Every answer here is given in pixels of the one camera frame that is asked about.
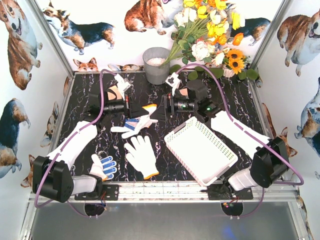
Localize yellow dotted white glove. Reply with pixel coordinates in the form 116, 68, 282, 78
124, 135, 159, 180

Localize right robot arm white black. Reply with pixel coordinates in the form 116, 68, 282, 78
151, 77, 288, 191

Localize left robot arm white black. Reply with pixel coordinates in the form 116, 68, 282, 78
32, 90, 149, 203

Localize white perforated storage basket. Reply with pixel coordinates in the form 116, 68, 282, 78
164, 116, 238, 187

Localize blue dotted glove centre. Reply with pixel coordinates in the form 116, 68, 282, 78
110, 104, 158, 139

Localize blue dotted glove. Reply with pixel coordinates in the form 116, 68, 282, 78
89, 154, 118, 182
110, 104, 158, 139

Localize cream glove back left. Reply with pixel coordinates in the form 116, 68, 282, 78
107, 85, 122, 100

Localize cream glove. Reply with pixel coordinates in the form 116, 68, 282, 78
107, 85, 122, 100
179, 88, 189, 97

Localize cream glove back right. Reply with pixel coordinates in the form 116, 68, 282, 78
179, 88, 189, 97

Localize grey metal bucket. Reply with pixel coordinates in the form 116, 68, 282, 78
142, 47, 170, 85

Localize blue dotted glove front left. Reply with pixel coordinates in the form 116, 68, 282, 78
89, 154, 118, 182

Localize sunflower pot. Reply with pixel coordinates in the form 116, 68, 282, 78
222, 48, 251, 78

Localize artificial flower bouquet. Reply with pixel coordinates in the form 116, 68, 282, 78
164, 0, 246, 66

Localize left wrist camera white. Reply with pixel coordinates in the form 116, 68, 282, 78
114, 74, 132, 93

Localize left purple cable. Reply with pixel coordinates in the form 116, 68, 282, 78
34, 69, 121, 208

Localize purple cable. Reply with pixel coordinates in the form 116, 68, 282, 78
174, 63, 305, 186
34, 69, 121, 208

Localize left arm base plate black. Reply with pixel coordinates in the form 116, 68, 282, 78
74, 184, 119, 201

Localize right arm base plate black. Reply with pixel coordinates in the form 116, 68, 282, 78
206, 184, 254, 200

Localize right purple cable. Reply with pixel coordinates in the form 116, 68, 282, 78
174, 63, 305, 186

